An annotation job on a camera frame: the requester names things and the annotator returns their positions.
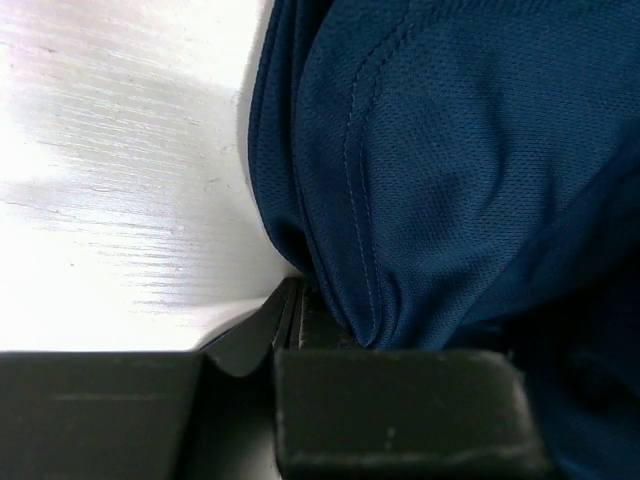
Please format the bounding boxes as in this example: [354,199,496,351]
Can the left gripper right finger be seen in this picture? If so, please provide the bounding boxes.
[273,288,558,479]

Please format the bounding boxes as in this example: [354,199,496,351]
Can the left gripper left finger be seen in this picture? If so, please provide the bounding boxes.
[1,279,300,479]

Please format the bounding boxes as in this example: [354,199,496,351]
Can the navy blue shorts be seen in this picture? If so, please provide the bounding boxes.
[248,1,639,479]

